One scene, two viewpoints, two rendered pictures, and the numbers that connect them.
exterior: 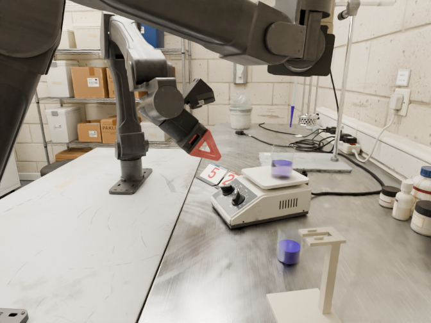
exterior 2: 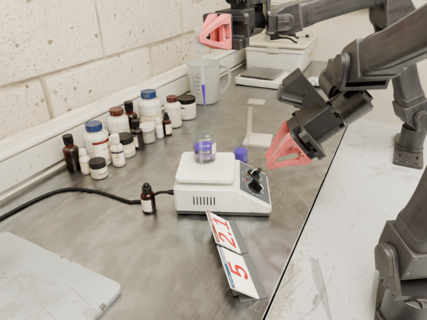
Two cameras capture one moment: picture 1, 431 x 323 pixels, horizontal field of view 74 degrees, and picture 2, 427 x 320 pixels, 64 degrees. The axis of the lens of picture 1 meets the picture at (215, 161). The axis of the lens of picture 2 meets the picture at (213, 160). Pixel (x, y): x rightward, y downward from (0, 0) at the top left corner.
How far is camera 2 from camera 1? 1.22 m
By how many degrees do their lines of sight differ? 128
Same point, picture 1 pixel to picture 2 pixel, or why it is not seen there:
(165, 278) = (322, 165)
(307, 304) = (254, 140)
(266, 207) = not seen: hidden behind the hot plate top
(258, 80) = not seen: outside the picture
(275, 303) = (268, 142)
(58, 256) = (408, 193)
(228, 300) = not seen: hidden behind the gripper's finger
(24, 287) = (412, 177)
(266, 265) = (257, 159)
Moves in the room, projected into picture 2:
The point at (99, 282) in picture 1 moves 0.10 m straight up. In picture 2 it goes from (364, 171) to (372, 134)
